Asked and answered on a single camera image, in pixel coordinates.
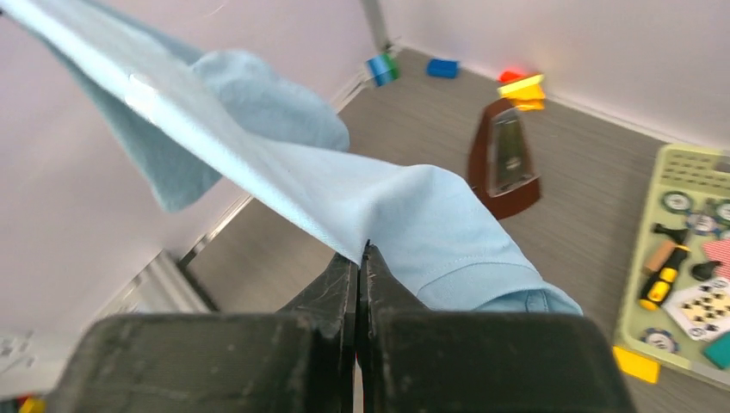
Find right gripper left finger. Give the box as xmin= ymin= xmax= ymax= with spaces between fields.
xmin=47 ymin=256 xmax=358 ymax=412

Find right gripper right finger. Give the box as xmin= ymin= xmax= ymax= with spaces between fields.
xmin=356 ymin=244 xmax=635 ymax=412

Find light blue printed t-shirt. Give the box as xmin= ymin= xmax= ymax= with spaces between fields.
xmin=1 ymin=1 xmax=580 ymax=314

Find brown metronome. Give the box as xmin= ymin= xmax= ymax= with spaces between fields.
xmin=467 ymin=98 xmax=541 ymax=220

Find yellow brick near basket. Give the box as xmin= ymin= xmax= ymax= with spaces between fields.
xmin=612 ymin=346 xmax=661 ymax=385

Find green plastic basket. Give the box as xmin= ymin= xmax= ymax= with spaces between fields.
xmin=614 ymin=144 xmax=729 ymax=389

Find yellow orange toy block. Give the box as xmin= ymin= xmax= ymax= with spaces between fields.
xmin=498 ymin=73 xmax=546 ymax=111

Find stacked blue green bricks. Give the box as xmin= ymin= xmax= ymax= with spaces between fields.
xmin=365 ymin=53 xmax=400 ymax=87

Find blue toy brick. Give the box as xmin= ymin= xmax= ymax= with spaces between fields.
xmin=425 ymin=59 xmax=460 ymax=79

